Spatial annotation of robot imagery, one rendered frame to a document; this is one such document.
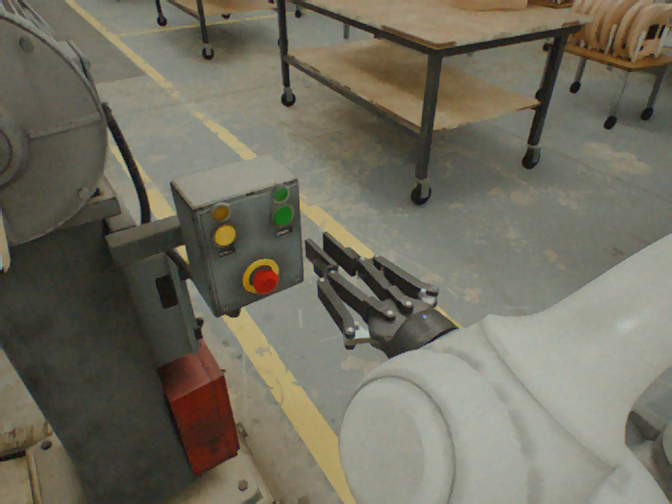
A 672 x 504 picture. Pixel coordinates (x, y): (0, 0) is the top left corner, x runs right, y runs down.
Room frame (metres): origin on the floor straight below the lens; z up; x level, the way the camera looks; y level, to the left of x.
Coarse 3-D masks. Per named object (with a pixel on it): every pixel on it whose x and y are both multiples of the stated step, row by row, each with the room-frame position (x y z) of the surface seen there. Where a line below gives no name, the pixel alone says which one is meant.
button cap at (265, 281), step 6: (264, 270) 0.55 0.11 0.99; (270, 270) 0.55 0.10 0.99; (258, 276) 0.54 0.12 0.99; (264, 276) 0.54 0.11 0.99; (270, 276) 0.54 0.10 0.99; (276, 276) 0.55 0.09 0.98; (258, 282) 0.54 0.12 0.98; (264, 282) 0.54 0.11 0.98; (270, 282) 0.54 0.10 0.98; (276, 282) 0.55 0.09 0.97; (258, 288) 0.53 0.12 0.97; (264, 288) 0.54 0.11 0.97; (270, 288) 0.54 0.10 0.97
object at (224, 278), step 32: (256, 160) 0.66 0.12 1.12; (192, 192) 0.57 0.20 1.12; (224, 192) 0.57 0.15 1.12; (256, 192) 0.57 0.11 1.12; (192, 224) 0.53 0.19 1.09; (224, 224) 0.54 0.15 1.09; (256, 224) 0.57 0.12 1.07; (288, 224) 0.59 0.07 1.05; (192, 256) 0.57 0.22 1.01; (224, 256) 0.54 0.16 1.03; (256, 256) 0.56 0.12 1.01; (288, 256) 0.59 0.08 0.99; (224, 288) 0.53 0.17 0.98
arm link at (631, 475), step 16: (624, 464) 0.18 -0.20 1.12; (640, 464) 0.19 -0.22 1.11; (608, 480) 0.17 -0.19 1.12; (624, 480) 0.17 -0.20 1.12; (640, 480) 0.17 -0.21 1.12; (592, 496) 0.16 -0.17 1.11; (608, 496) 0.16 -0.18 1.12; (624, 496) 0.16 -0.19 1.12; (640, 496) 0.16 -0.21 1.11; (656, 496) 0.16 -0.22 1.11
